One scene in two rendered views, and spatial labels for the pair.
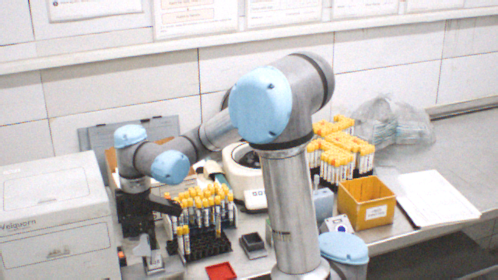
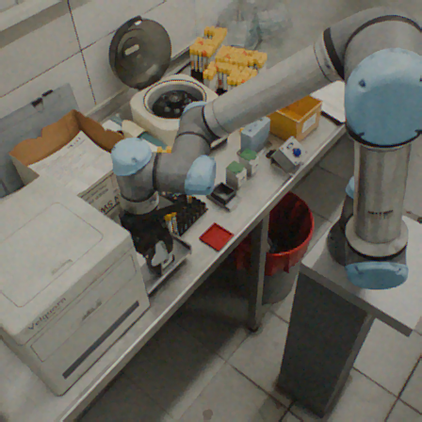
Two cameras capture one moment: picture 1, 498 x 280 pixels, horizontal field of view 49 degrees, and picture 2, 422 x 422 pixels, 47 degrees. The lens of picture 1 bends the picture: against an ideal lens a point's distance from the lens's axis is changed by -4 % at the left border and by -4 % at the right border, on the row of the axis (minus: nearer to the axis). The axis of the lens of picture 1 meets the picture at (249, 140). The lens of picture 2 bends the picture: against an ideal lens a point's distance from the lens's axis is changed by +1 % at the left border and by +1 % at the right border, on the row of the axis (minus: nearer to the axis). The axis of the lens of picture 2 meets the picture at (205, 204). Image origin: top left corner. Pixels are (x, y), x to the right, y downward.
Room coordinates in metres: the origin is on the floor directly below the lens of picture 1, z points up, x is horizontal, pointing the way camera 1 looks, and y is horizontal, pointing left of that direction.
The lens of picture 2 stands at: (0.52, 0.45, 1.91)
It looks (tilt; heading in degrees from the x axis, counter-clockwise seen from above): 49 degrees down; 333
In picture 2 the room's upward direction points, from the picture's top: 4 degrees counter-clockwise
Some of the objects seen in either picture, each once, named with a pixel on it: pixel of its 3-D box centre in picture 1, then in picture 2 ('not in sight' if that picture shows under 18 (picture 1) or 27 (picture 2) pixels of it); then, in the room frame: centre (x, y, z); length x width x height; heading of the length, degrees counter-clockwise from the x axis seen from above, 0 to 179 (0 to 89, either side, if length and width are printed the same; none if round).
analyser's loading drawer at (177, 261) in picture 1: (145, 267); (154, 267); (1.17, 0.28, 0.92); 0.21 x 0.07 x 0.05; 111
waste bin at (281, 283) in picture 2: not in sight; (263, 251); (1.46, -0.29, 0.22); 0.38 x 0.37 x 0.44; 111
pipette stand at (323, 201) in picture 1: (315, 208); (254, 137); (1.43, -0.20, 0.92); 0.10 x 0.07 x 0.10; 113
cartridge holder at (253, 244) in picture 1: (253, 243); (223, 194); (1.31, -0.01, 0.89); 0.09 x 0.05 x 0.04; 20
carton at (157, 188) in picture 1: (150, 180); (80, 168); (1.57, 0.32, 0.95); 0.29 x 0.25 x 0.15; 21
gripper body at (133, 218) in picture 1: (135, 208); (142, 222); (1.17, 0.28, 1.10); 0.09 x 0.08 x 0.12; 111
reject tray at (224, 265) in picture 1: (220, 272); (216, 236); (1.20, 0.08, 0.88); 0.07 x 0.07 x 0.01; 21
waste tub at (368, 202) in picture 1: (366, 202); (292, 115); (1.46, -0.35, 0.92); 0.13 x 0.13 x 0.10; 18
